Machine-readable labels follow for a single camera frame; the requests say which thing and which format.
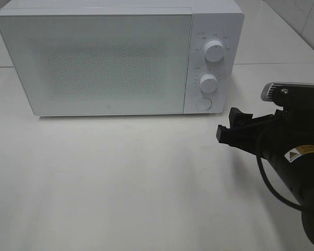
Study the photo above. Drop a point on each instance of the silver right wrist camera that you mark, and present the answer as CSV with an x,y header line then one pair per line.
x,y
283,88

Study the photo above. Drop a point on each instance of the lower white timer knob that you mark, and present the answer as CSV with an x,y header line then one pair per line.
x,y
208,83

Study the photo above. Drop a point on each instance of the upper white power knob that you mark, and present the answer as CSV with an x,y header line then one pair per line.
x,y
214,50

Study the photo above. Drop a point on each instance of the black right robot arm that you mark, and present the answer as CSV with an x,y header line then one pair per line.
x,y
298,177

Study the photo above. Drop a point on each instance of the round white door button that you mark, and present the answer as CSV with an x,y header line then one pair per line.
x,y
204,104

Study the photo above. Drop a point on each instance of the white microwave oven body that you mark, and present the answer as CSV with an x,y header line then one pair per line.
x,y
210,19

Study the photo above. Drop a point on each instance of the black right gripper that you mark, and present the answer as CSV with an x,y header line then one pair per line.
x,y
289,137

